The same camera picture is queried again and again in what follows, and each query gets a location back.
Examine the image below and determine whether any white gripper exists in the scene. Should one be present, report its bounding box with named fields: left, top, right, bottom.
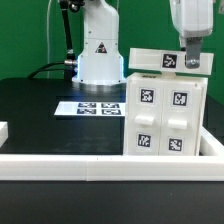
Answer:
left=169, top=0, right=213, bottom=69

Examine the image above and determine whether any white cabinet top block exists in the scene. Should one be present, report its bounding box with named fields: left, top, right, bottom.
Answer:
left=129, top=48, right=214, bottom=75

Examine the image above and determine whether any white cabinet door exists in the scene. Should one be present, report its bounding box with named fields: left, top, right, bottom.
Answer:
left=125, top=78, right=163, bottom=155
left=159, top=79, right=207, bottom=156

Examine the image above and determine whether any white cabinet body box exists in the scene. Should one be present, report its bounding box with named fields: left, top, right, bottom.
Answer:
left=124, top=73, right=207, bottom=156

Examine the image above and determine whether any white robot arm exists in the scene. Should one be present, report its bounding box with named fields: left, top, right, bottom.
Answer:
left=73, top=0, right=213, bottom=88

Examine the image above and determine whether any white U-shaped fence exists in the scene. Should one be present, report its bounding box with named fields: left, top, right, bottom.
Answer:
left=0, top=130, right=224, bottom=181

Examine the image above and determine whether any white base marker plate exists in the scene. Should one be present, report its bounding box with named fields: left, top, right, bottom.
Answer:
left=54, top=101, right=125, bottom=117

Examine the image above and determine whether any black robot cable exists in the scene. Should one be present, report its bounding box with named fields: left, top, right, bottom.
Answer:
left=27, top=0, right=85, bottom=80

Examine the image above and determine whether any grey thin cable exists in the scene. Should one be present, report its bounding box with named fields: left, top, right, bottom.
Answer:
left=45, top=0, right=54, bottom=80

